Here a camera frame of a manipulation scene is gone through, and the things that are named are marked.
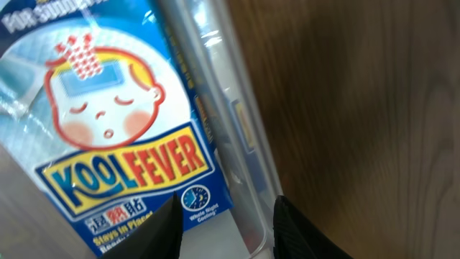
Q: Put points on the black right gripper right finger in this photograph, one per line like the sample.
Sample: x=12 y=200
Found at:
x=296 y=237

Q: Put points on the blue KoolFever box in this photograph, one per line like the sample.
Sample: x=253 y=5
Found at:
x=101 y=114

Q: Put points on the clear plastic container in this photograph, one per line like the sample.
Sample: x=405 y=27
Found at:
x=200 y=35

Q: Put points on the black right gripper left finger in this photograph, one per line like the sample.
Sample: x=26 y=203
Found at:
x=158 y=237

